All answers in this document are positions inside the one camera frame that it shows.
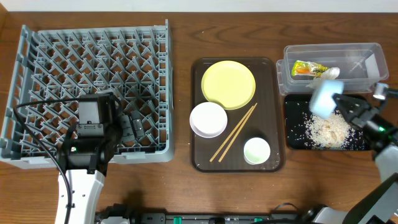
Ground grey plastic dishwasher rack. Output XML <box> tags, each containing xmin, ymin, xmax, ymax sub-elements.
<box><xmin>1</xmin><ymin>24</ymin><xmax>175</xmax><ymax>169</ymax></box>

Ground yellow plate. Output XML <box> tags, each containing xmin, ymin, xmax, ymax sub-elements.
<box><xmin>201</xmin><ymin>60</ymin><xmax>256</xmax><ymax>110</ymax></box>

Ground white pink-rimmed bowl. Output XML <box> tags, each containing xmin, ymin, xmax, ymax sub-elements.
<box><xmin>189</xmin><ymin>102</ymin><xmax>228</xmax><ymax>138</ymax></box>

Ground small light green cup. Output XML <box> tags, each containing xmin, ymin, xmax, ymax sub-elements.
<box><xmin>243</xmin><ymin>138</ymin><xmax>271</xmax><ymax>165</ymax></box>

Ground upper wooden chopstick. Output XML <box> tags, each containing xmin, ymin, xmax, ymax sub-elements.
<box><xmin>210</xmin><ymin>103</ymin><xmax>257</xmax><ymax>162</ymax></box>

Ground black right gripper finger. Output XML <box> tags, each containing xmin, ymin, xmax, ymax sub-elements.
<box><xmin>332</xmin><ymin>93</ymin><xmax>370</xmax><ymax>114</ymax></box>
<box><xmin>336</xmin><ymin>105</ymin><xmax>361</xmax><ymax>129</ymax></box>

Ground yellow snack wrapper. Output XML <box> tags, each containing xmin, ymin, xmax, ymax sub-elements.
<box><xmin>291</xmin><ymin>60</ymin><xmax>329</xmax><ymax>77</ymax></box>

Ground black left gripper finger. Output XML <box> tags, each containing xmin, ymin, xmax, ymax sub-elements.
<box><xmin>120</xmin><ymin>115</ymin><xmax>134</xmax><ymax>142</ymax></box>
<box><xmin>131</xmin><ymin>111</ymin><xmax>145</xmax><ymax>139</ymax></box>

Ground light blue bowl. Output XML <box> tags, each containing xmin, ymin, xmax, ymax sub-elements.
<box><xmin>309</xmin><ymin>80</ymin><xmax>344</xmax><ymax>119</ymax></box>

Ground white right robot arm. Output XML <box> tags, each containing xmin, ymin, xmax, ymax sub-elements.
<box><xmin>307</xmin><ymin>93</ymin><xmax>397</xmax><ymax>223</ymax></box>

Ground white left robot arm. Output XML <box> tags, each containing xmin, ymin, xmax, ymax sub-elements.
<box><xmin>56</xmin><ymin>92</ymin><xmax>144</xmax><ymax>223</ymax></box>

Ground clear plastic waste bin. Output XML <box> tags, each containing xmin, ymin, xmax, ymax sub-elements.
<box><xmin>276</xmin><ymin>43</ymin><xmax>389</xmax><ymax>96</ymax></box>

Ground black waste tray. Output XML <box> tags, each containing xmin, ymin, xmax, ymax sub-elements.
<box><xmin>283</xmin><ymin>93</ymin><xmax>374</xmax><ymax>152</ymax></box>

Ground white tissue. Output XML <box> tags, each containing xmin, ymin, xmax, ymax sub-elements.
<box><xmin>307</xmin><ymin>67</ymin><xmax>340</xmax><ymax>89</ymax></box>

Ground rice and food scraps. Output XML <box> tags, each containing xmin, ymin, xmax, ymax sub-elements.
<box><xmin>287</xmin><ymin>99</ymin><xmax>364</xmax><ymax>150</ymax></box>

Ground dark brown serving tray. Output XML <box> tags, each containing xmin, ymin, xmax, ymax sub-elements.
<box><xmin>190</xmin><ymin>57</ymin><xmax>285</xmax><ymax>172</ymax></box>

